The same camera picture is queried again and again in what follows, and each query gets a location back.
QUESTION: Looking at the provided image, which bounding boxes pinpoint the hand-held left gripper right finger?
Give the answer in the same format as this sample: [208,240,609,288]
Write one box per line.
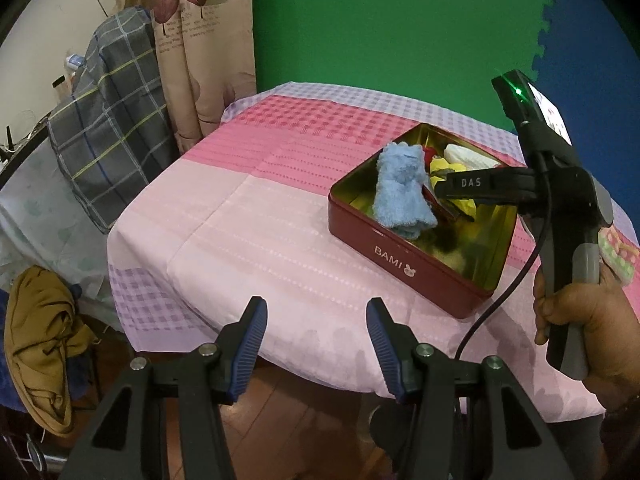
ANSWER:
[366,297,576,480]

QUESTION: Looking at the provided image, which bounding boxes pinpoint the red tin box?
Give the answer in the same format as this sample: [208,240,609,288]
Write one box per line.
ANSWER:
[327,122,529,320]

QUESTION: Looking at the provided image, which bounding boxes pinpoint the pink checked tablecloth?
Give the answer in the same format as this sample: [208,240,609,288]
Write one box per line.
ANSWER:
[106,81,640,419]

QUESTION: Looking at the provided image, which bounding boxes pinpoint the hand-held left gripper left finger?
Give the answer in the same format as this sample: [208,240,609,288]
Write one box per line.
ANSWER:
[60,296,269,480]

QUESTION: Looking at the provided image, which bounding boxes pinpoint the grey plaid cloth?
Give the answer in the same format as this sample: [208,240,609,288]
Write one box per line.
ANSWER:
[47,6,184,234]

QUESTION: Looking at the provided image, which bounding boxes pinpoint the white folded cloth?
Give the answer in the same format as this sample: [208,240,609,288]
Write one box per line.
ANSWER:
[442,143,502,171]

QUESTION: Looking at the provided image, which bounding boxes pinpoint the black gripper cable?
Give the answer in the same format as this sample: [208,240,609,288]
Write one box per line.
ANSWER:
[454,152,554,361]

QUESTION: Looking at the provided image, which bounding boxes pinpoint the person's right hand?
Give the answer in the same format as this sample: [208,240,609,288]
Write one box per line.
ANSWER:
[532,262,640,412]

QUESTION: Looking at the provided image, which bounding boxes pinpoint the pale patterned sheet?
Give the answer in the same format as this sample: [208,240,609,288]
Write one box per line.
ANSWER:
[0,135,127,322]

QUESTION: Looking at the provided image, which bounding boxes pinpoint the person's dark pants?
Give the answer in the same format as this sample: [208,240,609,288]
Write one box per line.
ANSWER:
[545,400,640,480]

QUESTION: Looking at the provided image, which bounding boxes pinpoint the pastel pink green cloth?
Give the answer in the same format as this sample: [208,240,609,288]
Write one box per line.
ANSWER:
[597,225,640,287]

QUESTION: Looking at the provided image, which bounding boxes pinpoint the blue foam mat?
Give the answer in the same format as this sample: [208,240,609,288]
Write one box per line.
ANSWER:
[536,0,640,241]

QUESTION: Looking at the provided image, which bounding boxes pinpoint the mustard yellow cloth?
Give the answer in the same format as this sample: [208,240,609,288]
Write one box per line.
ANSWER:
[4,266,97,436]

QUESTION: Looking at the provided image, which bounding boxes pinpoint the yellow soft toy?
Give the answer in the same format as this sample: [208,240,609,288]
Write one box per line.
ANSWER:
[429,157,479,219]

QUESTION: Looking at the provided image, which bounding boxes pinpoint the beige floral curtain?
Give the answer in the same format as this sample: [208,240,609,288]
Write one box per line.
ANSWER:
[111,0,259,154]

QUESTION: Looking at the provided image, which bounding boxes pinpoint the light blue fluffy towel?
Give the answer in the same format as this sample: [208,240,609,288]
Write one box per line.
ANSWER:
[374,142,440,241]

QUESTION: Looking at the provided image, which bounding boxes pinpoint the green foam mat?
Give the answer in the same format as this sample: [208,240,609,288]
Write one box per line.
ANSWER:
[250,0,557,137]

